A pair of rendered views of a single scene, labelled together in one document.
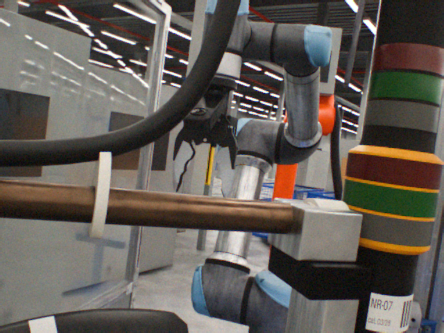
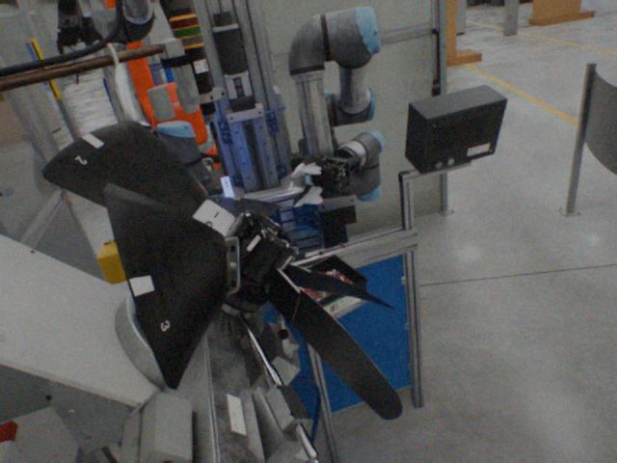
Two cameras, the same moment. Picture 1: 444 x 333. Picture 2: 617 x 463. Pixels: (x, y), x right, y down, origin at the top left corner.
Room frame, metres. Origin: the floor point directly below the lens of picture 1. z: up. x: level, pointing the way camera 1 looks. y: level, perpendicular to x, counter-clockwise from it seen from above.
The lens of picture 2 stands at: (-0.53, 0.12, 1.57)
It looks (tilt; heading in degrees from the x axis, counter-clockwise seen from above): 29 degrees down; 335
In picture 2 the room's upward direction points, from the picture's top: 11 degrees counter-clockwise
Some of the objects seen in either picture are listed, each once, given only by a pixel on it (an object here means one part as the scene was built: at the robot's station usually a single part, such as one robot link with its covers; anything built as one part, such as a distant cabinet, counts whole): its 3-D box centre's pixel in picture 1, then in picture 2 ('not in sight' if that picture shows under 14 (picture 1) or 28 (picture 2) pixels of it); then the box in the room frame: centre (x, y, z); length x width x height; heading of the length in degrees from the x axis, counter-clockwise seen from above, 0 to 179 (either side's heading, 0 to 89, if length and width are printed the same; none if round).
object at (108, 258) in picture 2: not in sight; (135, 257); (0.63, 0.11, 1.02); 0.16 x 0.10 x 0.11; 75
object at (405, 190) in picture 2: not in sight; (406, 201); (0.42, -0.69, 0.96); 0.03 x 0.03 x 0.20; 75
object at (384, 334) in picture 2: not in sight; (304, 359); (0.53, -0.27, 0.45); 0.82 x 0.02 x 0.66; 75
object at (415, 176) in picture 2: not in sight; (435, 169); (0.40, -0.79, 1.04); 0.24 x 0.03 x 0.03; 75
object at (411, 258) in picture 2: not in sight; (414, 335); (0.42, -0.69, 0.39); 0.04 x 0.04 x 0.78; 75
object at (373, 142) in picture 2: not in sight; (364, 148); (0.42, -0.55, 1.18); 0.11 x 0.08 x 0.09; 112
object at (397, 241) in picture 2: not in sight; (284, 275); (0.53, -0.27, 0.82); 0.90 x 0.04 x 0.08; 75
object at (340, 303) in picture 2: not in sight; (320, 290); (0.35, -0.30, 0.85); 0.22 x 0.17 x 0.07; 89
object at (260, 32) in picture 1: (246, 41); not in sight; (0.87, -0.02, 1.78); 0.11 x 0.11 x 0.08; 75
